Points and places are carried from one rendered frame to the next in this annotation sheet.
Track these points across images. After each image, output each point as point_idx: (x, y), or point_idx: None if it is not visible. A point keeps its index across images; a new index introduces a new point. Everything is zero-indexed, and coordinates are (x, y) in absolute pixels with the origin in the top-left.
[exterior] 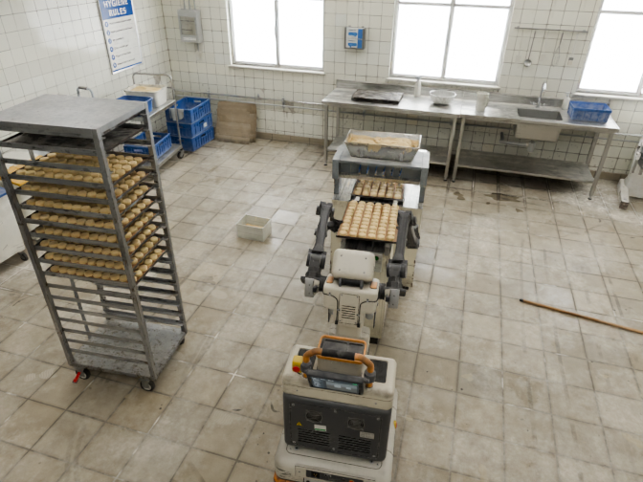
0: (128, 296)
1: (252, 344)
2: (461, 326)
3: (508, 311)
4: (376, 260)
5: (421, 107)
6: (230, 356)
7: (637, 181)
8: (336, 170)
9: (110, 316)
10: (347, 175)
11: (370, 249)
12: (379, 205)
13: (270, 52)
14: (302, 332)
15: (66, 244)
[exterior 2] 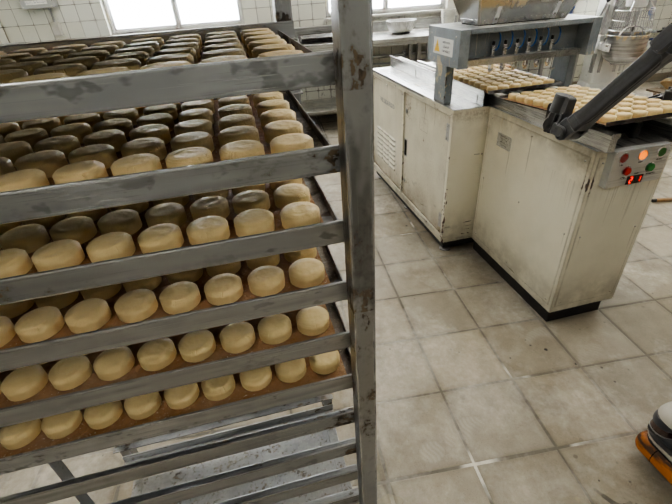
0: (330, 422)
1: (440, 390)
2: (646, 248)
3: (659, 215)
4: (661, 156)
5: (387, 37)
6: (428, 430)
7: (596, 79)
8: (465, 52)
9: (251, 503)
10: (477, 60)
11: (640, 140)
12: (555, 89)
13: (163, 9)
14: (487, 334)
15: (11, 322)
